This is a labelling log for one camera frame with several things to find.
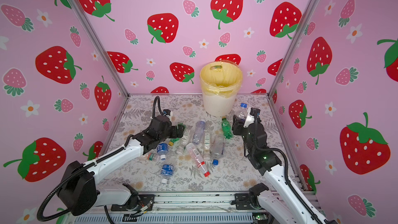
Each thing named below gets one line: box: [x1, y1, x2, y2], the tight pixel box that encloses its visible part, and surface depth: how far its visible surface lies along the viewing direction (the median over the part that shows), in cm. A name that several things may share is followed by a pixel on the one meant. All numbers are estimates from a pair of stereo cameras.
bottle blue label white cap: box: [160, 161, 175, 185], surface depth 81 cm
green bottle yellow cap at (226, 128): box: [221, 116, 234, 140], surface depth 98 cm
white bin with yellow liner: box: [199, 60, 244, 118], surface depth 101 cm
